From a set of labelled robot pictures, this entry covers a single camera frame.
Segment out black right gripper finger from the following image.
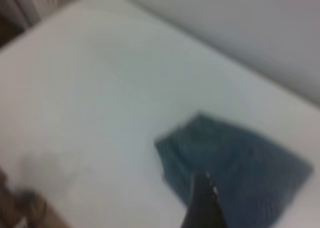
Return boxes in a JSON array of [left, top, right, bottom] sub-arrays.
[[182, 172, 228, 228]]

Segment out blue washed denim pants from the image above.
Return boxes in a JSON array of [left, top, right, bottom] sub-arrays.
[[153, 111, 315, 228]]

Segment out white ribbed background panel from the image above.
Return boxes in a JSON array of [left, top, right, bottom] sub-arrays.
[[0, 0, 78, 31]]

